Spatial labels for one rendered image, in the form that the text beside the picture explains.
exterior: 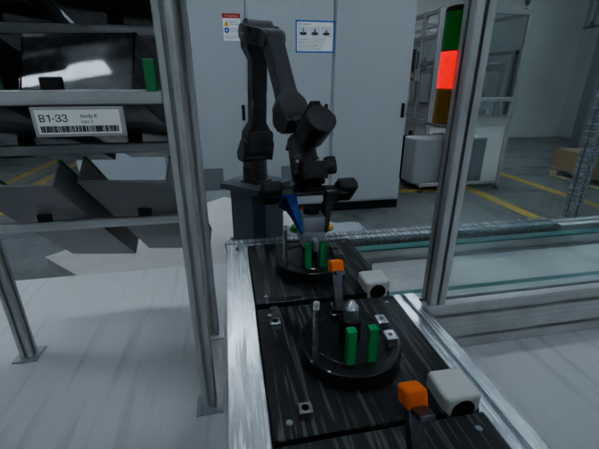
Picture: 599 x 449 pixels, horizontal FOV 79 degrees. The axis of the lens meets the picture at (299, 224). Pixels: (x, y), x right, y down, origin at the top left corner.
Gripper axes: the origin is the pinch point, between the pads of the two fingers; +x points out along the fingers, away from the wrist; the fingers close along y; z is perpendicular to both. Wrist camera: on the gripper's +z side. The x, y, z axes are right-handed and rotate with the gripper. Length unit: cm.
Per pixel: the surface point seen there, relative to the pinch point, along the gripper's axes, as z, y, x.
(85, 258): -42, -56, -8
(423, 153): 18.5, 14.5, -2.0
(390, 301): 3.7, 10.6, 17.9
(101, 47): 28.8, -28.1, -11.4
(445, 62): 26.1, 16.5, -12.2
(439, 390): 20.4, 7.3, 30.1
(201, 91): -213, -35, -206
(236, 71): -202, -3, -218
